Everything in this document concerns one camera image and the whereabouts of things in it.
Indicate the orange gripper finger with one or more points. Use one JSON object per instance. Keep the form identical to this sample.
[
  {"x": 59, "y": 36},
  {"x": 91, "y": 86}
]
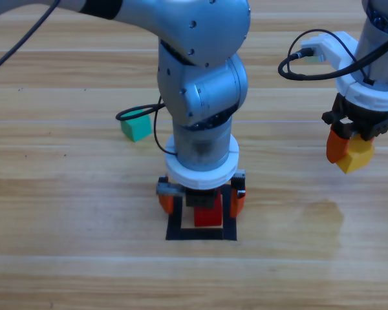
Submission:
[
  {"x": 166, "y": 203},
  {"x": 337, "y": 147},
  {"x": 237, "y": 205}
]

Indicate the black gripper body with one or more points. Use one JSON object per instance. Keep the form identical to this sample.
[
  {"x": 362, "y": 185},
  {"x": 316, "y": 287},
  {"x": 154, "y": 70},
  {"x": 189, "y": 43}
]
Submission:
[
  {"x": 200, "y": 197},
  {"x": 365, "y": 121}
]

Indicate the red wooden block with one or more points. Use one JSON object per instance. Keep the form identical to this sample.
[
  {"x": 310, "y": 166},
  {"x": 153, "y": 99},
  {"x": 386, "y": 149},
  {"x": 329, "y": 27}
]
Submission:
[{"x": 207, "y": 218}]

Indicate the yellow wooden block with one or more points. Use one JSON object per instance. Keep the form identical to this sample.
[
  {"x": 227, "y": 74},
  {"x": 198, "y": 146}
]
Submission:
[{"x": 357, "y": 158}]

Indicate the green wooden block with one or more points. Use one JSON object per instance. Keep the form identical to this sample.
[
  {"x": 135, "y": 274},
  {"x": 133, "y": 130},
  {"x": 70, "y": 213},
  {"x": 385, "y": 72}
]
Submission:
[{"x": 137, "y": 129}]

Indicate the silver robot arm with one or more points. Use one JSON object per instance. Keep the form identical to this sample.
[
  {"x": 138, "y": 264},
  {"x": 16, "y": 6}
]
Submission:
[
  {"x": 207, "y": 80},
  {"x": 378, "y": 48}
]

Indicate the black tape square outline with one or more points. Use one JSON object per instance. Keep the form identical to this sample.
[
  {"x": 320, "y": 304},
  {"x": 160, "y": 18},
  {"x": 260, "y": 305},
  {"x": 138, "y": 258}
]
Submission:
[{"x": 200, "y": 234}]

